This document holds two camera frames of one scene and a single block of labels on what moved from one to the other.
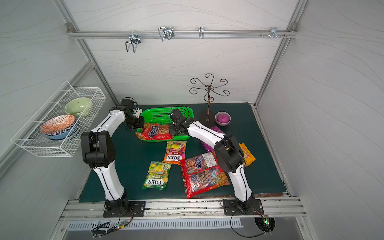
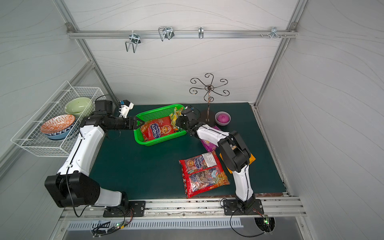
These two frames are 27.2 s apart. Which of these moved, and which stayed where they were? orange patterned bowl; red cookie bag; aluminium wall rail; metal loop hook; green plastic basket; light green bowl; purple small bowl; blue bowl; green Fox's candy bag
Moved: green plastic basket; green Fox's candy bag; red cookie bag
Stayed: aluminium wall rail; metal loop hook; purple small bowl; blue bowl; orange patterned bowl; light green bowl
